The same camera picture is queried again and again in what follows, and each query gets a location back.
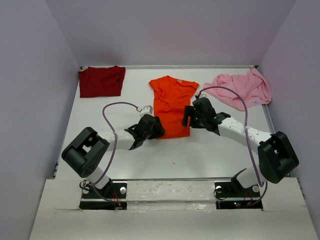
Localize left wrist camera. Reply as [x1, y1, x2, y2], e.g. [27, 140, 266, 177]
[136, 105, 153, 116]

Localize pink t-shirt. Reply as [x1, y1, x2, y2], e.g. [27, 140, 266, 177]
[203, 68, 272, 112]

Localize dark red folded t-shirt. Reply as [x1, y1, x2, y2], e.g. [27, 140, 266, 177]
[78, 65, 126, 98]

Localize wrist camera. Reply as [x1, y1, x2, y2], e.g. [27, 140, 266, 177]
[136, 105, 153, 116]
[195, 92, 207, 99]

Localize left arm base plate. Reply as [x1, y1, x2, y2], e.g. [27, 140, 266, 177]
[79, 180, 128, 211]

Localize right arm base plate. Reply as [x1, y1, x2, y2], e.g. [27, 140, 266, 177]
[213, 181, 263, 210]

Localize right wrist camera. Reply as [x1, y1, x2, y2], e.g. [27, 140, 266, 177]
[195, 92, 207, 99]

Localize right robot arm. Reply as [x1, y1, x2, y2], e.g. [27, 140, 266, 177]
[182, 97, 300, 196]

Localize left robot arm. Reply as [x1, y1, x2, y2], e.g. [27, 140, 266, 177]
[61, 114, 165, 198]

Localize orange t-shirt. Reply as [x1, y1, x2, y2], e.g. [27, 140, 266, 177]
[149, 75, 199, 139]

